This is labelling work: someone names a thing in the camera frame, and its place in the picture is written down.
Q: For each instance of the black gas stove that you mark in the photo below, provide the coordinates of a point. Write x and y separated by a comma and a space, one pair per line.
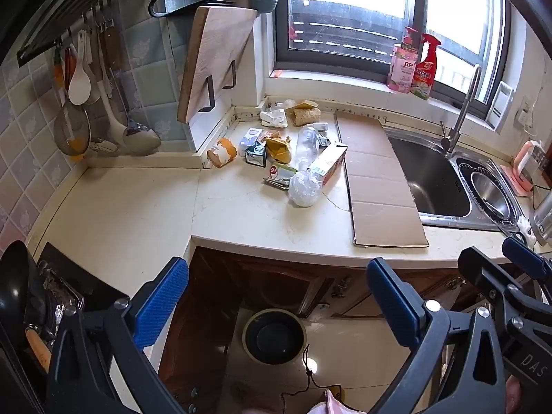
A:
86, 280

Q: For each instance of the black wok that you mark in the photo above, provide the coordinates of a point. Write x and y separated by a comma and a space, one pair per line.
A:
17, 284

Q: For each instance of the aluminium foil sheet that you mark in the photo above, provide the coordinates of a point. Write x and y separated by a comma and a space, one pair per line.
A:
60, 293

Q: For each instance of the dark green packet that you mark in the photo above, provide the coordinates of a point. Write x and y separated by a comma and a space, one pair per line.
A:
255, 155

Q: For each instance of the pink white carton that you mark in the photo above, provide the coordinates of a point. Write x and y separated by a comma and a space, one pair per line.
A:
330, 161

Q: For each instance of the metal faucet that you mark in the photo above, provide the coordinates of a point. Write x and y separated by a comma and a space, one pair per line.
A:
463, 108

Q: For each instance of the clear plastic bottle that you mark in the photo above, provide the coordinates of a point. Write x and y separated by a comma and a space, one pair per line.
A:
307, 146

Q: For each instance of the clear plastic bag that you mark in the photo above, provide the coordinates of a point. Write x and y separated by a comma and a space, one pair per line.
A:
304, 189

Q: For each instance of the cardboard sheet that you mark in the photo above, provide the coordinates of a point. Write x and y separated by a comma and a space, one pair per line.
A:
379, 189

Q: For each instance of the clear plastic wrap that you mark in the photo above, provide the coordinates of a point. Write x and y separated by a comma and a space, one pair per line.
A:
282, 105

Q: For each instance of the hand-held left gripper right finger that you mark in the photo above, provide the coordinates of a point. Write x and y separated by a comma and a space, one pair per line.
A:
390, 302

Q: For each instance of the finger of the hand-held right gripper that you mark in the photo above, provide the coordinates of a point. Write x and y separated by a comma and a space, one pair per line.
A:
487, 274
524, 256

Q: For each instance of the dark framed window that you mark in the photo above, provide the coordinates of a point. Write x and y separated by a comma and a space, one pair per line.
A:
332, 58

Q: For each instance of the pink cloth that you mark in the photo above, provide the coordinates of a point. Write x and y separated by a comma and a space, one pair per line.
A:
330, 405

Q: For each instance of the red label packet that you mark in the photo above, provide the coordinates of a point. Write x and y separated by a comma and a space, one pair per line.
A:
278, 174

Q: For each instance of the person's right hand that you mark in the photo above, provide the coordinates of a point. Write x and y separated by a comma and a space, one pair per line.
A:
514, 394

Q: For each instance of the dark round waste bin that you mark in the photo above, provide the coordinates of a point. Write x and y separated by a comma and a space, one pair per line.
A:
274, 340

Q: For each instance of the metal basin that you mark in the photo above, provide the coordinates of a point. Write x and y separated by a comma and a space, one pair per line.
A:
491, 194

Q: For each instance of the yellow sponge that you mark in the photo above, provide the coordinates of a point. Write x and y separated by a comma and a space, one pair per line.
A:
305, 104

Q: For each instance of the red spray bottle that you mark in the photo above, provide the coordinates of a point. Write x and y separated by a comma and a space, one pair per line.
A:
425, 73

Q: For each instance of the pink soap bottle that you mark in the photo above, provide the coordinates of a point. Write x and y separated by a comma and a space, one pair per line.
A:
401, 69

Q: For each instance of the black hook rail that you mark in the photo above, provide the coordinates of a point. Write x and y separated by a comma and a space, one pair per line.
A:
43, 39

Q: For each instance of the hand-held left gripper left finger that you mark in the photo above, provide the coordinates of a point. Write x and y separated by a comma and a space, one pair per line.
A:
166, 295

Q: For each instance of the yellow snack bag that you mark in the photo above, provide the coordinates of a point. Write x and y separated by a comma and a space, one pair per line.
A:
279, 150

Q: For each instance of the white crumpled tissue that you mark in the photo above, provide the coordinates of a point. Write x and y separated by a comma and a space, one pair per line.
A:
274, 117

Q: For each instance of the wooden cutting board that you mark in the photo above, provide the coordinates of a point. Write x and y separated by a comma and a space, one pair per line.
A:
215, 51

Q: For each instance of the black wall rack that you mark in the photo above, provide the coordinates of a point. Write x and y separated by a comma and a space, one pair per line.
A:
185, 7

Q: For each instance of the orange white cake cup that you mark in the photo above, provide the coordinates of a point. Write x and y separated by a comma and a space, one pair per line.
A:
222, 152

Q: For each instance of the pink plastic holder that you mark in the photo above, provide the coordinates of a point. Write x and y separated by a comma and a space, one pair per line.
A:
517, 177

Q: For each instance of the loofah sponge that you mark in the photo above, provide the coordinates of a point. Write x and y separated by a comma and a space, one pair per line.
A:
307, 116

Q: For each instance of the steel sink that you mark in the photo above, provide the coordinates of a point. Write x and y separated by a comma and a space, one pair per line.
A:
431, 168

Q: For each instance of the white blue box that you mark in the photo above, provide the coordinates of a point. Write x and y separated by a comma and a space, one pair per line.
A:
251, 137

